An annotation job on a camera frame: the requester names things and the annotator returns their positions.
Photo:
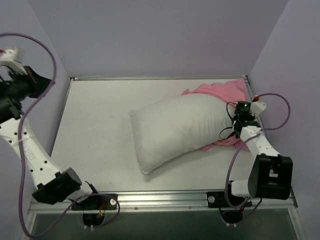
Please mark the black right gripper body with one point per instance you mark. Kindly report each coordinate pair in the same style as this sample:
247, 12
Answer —
238, 118

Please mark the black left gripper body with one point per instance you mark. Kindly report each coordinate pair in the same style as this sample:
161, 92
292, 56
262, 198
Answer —
35, 80

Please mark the pink rose-print pillowcase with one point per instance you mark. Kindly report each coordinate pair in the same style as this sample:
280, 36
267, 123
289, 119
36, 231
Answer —
232, 91

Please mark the white pillow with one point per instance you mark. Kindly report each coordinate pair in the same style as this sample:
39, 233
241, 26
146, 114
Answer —
166, 130

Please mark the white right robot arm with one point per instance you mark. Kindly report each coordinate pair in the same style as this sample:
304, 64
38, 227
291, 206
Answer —
240, 188

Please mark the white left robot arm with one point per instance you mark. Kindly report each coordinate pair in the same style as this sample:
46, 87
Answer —
52, 184

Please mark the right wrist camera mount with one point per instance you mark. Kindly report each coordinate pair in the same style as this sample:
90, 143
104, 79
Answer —
257, 106

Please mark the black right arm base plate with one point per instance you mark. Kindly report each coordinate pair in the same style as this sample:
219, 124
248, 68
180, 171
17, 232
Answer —
216, 199

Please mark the front aluminium rail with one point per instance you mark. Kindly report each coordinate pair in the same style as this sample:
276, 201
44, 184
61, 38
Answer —
158, 201

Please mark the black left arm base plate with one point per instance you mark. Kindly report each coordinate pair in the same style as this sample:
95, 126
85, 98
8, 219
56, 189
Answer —
97, 202

